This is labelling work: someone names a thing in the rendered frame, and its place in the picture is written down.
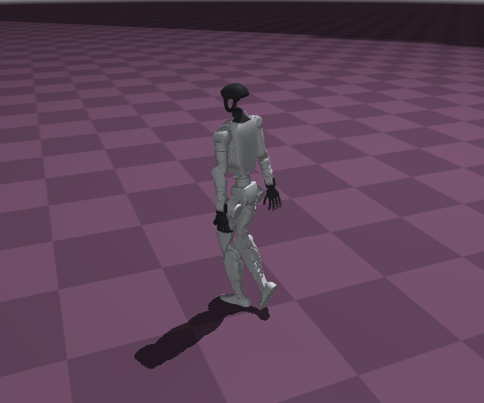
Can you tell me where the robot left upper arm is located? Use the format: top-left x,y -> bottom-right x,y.
211,126 -> 232,176

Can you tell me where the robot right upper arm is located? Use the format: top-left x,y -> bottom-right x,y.
251,115 -> 267,159

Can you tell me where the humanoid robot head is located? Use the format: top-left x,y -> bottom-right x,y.
221,83 -> 250,123

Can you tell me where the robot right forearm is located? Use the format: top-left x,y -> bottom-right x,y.
258,150 -> 273,186

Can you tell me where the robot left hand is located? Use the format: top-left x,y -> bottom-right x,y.
213,204 -> 233,233

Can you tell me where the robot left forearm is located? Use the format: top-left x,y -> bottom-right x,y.
211,167 -> 228,212

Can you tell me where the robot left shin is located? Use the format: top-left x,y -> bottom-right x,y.
222,250 -> 244,300

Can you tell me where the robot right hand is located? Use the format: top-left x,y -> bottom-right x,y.
263,177 -> 282,211

